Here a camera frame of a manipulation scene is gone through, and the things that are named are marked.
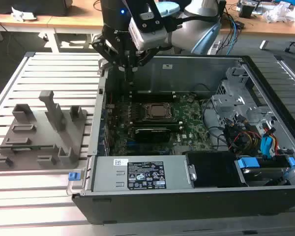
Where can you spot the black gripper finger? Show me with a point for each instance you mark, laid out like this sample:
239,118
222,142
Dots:
145,59
105,49

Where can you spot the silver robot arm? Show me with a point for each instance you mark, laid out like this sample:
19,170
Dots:
186,34

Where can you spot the wooden desk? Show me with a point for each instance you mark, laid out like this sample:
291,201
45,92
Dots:
76,17

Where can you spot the CPU socket with silver CPU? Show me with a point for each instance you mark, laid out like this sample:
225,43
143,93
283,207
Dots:
158,110

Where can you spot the white power strip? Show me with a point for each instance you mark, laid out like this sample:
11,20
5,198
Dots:
215,46

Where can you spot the black graphics card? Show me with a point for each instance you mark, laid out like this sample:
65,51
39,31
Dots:
152,135

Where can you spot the green motherboard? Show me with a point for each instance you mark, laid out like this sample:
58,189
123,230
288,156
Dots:
194,123

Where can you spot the black box on desk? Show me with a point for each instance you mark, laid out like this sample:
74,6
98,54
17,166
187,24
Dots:
32,7

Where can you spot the white paper scrap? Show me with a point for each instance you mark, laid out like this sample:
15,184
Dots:
23,14

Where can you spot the silver metal drive cage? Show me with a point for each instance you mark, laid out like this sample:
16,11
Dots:
226,103

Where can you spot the grey parts rack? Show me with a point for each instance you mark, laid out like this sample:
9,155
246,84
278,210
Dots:
39,137

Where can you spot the small black desk device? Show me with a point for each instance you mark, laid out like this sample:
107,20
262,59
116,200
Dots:
245,9

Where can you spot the grey power supply unit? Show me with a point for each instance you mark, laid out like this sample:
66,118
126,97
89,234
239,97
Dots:
108,177

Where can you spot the blue case latch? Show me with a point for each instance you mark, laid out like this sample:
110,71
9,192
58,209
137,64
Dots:
73,176

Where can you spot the white crumpled paper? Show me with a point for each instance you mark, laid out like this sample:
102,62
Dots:
277,12

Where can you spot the black PC case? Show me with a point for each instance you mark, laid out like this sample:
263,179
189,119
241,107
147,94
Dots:
186,209

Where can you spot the hard disk in blue carrier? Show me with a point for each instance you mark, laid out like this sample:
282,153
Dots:
258,173

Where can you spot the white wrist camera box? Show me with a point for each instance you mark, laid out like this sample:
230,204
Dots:
147,37

